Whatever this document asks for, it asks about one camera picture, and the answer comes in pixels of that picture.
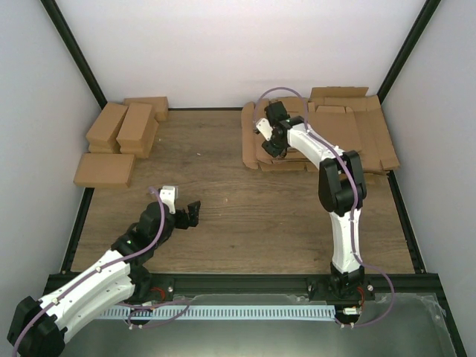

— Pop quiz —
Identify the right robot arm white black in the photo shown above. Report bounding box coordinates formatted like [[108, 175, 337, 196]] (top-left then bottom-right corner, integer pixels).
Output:
[[256, 101, 367, 300]]

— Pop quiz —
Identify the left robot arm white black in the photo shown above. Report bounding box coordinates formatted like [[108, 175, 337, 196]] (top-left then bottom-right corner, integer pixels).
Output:
[[7, 201, 201, 356]]

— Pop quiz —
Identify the flat folded cardboard box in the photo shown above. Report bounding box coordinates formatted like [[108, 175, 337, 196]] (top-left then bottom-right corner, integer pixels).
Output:
[[74, 153, 135, 189]]

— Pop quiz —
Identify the folded cardboard box middle stack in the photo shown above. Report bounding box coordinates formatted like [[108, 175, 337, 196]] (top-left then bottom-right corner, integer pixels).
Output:
[[117, 103, 158, 158]]

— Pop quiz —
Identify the folded cardboard box stack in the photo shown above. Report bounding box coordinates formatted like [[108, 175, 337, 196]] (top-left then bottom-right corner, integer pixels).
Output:
[[117, 103, 158, 158], [86, 103, 128, 154]]

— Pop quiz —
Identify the folded cardboard box left stack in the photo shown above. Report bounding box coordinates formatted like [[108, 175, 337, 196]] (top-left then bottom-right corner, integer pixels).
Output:
[[86, 103, 128, 154]]

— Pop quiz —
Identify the stack of flat cardboard blanks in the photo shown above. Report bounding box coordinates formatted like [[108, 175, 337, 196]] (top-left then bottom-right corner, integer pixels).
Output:
[[241, 87, 399, 174]]

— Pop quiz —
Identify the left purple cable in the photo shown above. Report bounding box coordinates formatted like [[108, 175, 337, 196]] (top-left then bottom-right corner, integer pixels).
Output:
[[10, 186, 167, 357]]

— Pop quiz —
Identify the purple cable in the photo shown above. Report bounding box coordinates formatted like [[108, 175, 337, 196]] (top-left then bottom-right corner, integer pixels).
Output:
[[254, 86, 396, 329], [10, 186, 167, 357]]

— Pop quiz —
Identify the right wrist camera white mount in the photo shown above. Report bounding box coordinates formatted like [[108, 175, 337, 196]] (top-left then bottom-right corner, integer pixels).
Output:
[[255, 118, 273, 141]]

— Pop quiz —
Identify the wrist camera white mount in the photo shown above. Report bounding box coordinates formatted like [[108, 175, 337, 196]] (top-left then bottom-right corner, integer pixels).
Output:
[[255, 118, 273, 141], [159, 185, 178, 215]]

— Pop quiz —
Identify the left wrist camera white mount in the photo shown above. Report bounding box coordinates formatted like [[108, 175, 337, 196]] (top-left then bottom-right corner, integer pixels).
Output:
[[159, 185, 178, 215]]

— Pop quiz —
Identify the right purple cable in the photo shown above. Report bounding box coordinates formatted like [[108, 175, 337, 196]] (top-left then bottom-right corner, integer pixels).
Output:
[[254, 86, 396, 329]]

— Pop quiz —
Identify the light blue slotted cable duct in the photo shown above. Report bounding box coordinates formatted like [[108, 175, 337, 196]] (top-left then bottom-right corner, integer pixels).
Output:
[[99, 305, 335, 321]]

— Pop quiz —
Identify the black aluminium frame rail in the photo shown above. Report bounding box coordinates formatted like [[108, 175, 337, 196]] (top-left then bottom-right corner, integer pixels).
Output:
[[43, 272, 444, 302]]

